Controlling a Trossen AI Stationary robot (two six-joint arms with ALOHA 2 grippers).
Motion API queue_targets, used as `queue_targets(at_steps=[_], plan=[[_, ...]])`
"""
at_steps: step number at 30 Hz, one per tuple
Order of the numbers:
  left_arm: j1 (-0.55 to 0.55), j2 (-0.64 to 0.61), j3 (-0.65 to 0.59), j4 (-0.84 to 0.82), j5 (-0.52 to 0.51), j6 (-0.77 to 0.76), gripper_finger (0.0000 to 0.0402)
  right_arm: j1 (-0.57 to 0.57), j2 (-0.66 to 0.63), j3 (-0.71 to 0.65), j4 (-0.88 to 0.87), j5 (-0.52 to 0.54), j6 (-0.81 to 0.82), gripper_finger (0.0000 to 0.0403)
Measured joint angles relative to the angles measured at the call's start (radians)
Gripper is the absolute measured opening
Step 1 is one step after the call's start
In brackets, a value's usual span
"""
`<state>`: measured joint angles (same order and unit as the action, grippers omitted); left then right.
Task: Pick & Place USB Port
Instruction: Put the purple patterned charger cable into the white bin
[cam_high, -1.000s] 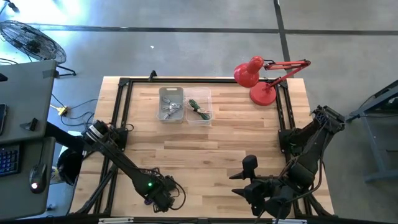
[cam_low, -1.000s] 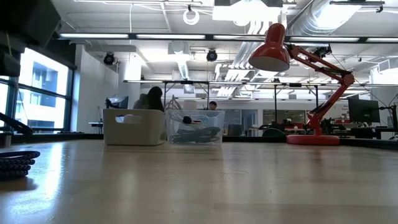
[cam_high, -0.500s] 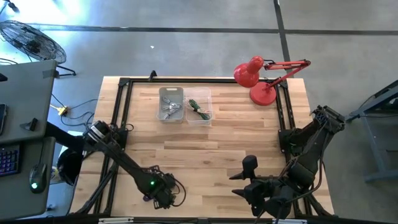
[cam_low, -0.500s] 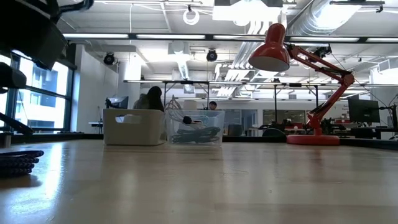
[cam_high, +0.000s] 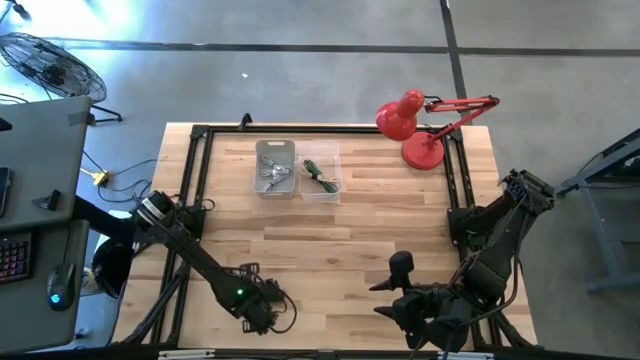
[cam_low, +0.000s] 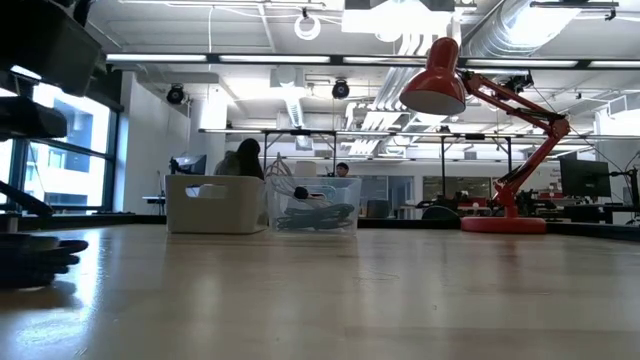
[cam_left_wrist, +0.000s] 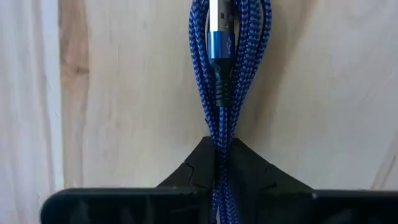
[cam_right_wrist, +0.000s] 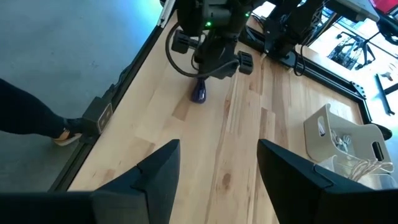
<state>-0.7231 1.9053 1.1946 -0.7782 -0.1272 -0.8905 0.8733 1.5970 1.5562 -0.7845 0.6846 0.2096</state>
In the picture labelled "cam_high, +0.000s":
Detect black smartphone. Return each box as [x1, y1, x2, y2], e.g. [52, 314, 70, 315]
[0, 166, 12, 219]

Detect red desk lamp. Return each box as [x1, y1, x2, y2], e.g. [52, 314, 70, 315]
[375, 89, 501, 171]

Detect grey metal stand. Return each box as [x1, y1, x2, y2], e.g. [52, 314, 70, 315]
[549, 127, 640, 294]

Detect small black desk object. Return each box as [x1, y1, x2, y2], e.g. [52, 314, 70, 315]
[32, 188, 64, 211]

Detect backlit black keyboard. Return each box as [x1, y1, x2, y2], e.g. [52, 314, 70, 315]
[0, 232, 34, 285]

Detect grey work desk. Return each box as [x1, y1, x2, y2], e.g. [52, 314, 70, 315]
[0, 96, 94, 354]

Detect black round stool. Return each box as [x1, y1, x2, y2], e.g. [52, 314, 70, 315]
[92, 234, 136, 300]

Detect black aluminium table frame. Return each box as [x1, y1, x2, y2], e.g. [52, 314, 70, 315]
[119, 113, 539, 351]

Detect black computer mouse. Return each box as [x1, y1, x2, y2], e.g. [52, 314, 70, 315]
[46, 262, 77, 312]

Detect white USB cable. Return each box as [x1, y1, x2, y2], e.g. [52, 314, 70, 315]
[264, 164, 295, 182]

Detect green braided USB cable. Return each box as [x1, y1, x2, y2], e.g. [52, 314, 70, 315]
[302, 159, 339, 194]

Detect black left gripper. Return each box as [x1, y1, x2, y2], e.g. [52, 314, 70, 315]
[239, 262, 290, 336]

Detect black floor fan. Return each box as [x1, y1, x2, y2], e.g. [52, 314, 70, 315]
[0, 32, 124, 124]

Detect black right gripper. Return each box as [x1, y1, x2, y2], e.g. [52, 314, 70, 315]
[368, 251, 442, 350]

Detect clear plastic bin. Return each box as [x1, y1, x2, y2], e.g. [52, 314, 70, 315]
[295, 140, 344, 203]

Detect white opaque plastic bin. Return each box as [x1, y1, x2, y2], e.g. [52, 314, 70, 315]
[251, 139, 297, 200]

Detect yellow cable plug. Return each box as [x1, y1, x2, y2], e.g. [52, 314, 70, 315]
[82, 168, 111, 187]

